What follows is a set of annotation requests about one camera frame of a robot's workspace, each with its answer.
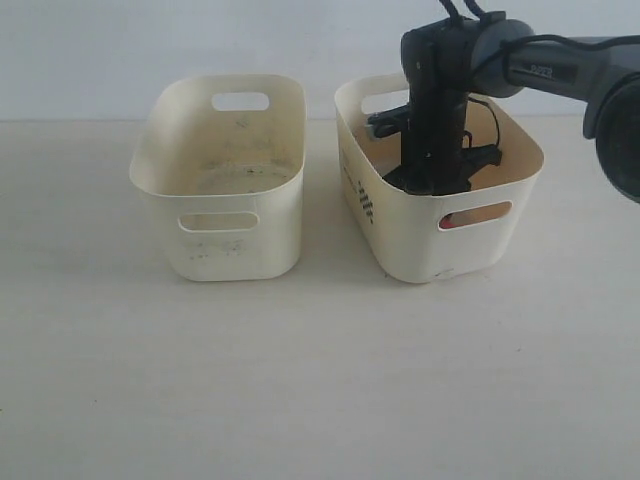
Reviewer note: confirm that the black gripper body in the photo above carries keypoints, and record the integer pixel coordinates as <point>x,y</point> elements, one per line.
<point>435,59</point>

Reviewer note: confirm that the orange-capped clear tube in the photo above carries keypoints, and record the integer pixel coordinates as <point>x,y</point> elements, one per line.
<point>450,221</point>

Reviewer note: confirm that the cream plastic bin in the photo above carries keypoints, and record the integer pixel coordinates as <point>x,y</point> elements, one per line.
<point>219,168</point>
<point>402,231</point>

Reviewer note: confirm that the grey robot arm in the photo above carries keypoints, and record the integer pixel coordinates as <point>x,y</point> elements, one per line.
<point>601,72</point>

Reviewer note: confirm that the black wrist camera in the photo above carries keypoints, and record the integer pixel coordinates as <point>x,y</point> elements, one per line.
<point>386,123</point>

